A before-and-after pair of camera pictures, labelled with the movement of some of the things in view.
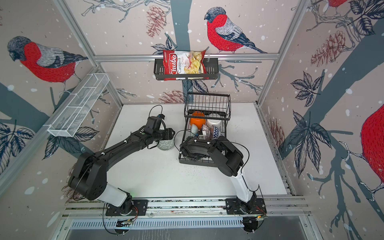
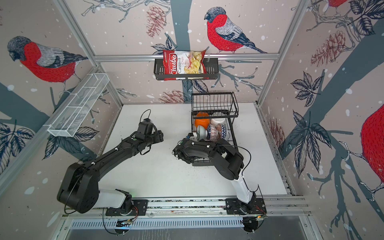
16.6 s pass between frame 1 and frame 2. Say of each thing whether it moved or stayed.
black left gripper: moved
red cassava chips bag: stayed
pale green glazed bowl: moved
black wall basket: stayed
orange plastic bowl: moved
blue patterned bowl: stayed
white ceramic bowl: moved
